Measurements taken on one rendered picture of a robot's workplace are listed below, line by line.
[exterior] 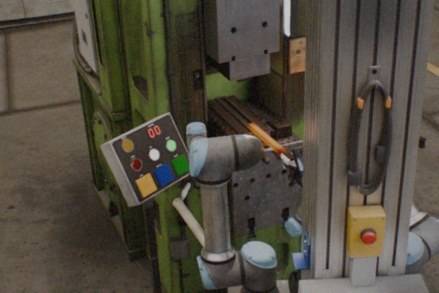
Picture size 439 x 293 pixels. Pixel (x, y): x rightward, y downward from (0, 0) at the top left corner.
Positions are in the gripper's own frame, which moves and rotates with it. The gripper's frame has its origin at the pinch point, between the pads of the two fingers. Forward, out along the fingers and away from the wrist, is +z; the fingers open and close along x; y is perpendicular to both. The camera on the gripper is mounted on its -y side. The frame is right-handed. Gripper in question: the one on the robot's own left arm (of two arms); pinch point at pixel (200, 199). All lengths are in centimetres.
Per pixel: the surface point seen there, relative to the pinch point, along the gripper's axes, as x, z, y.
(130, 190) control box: -27.8, -7.7, 2.7
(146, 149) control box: -21.4, -18.5, -11.4
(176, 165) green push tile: -9.7, -8.3, -14.2
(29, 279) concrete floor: -102, 94, -69
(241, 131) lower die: 20, -5, -48
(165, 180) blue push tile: -14.3, -5.7, -7.1
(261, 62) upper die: 30, -40, -48
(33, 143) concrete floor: -135, 94, -235
